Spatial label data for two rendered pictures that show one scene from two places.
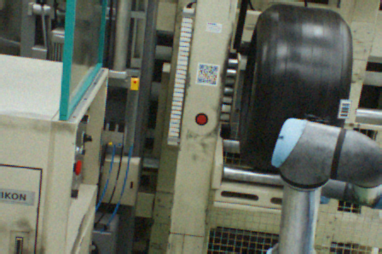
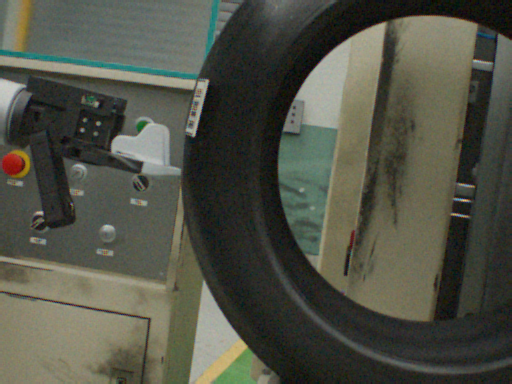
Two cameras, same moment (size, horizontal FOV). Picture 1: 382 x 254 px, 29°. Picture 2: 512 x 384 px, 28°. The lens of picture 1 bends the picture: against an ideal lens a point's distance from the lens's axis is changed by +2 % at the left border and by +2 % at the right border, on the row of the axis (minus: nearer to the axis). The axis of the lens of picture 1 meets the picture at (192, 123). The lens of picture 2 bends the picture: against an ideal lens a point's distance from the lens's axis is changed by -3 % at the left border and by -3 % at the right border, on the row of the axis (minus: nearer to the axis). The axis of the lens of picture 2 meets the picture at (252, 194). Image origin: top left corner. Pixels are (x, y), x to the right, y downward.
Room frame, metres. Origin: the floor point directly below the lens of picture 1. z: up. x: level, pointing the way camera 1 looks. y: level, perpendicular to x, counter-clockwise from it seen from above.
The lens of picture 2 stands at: (2.40, -1.54, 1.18)
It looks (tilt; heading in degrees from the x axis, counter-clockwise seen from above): 3 degrees down; 96
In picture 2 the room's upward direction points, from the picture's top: 8 degrees clockwise
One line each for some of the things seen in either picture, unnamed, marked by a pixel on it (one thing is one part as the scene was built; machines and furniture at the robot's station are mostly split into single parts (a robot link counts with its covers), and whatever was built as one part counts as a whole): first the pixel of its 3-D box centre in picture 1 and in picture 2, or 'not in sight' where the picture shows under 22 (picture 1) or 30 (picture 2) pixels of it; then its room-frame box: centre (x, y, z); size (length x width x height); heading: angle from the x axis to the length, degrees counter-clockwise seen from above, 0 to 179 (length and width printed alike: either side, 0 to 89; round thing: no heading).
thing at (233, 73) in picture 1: (211, 89); not in sight; (2.87, -0.06, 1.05); 0.20 x 0.15 x 0.30; 91
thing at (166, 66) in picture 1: (160, 149); not in sight; (3.31, 0.14, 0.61); 0.33 x 0.06 x 0.86; 1
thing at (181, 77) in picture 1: (182, 77); not in sight; (2.43, 0.06, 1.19); 0.05 x 0.04 x 0.48; 1
